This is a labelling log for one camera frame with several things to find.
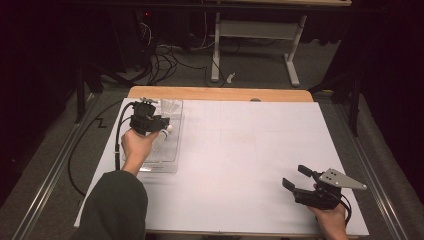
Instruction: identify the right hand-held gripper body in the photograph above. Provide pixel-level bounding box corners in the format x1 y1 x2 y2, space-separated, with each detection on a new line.
293 167 368 211

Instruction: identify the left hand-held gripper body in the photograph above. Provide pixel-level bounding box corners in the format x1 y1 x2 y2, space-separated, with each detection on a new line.
129 97 159 136

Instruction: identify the clear plastic container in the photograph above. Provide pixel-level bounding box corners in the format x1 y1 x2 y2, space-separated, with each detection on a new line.
122 98 184 174

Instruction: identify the person's right hand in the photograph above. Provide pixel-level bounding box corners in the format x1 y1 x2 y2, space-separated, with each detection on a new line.
307 203 349 240

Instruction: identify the person's left hand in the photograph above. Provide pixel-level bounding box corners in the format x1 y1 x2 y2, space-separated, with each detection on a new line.
120 128 161 170

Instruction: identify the white table cover sheet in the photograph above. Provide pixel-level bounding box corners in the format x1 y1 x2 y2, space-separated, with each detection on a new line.
73 97 370 238

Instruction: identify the black metal stand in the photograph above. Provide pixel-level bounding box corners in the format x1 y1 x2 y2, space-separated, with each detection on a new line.
308 71 364 138
74 63 104 124

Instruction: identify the white-legged desk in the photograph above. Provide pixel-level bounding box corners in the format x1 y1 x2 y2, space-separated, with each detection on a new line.
203 0 353 88

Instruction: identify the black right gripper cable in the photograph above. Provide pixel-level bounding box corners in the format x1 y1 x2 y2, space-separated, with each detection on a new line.
336 193 352 228

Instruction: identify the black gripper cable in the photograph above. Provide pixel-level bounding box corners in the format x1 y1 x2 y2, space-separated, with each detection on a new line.
336 193 352 228
114 101 138 172

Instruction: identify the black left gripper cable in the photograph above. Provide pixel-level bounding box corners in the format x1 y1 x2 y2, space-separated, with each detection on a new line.
114 101 138 172

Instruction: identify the tangle of black cables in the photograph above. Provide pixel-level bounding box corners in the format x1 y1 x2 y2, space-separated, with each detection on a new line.
138 19 214 86

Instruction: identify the grey metal floor rail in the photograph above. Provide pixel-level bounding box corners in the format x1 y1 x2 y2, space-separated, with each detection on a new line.
11 93 101 240
333 99 409 240

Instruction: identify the long black floor cable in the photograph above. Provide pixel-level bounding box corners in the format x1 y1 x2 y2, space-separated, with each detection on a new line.
67 99 124 198

